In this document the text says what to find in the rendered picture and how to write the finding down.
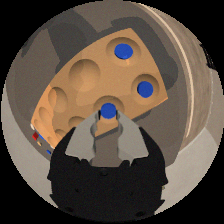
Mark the red block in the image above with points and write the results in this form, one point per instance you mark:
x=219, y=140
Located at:
x=35, y=136

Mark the orange tray with round pockets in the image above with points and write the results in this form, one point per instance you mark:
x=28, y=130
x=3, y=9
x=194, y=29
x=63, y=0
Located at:
x=93, y=77

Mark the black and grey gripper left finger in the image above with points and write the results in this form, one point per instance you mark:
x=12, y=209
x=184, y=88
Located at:
x=77, y=144

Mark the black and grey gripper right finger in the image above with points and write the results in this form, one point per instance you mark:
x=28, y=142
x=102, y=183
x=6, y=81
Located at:
x=136, y=145

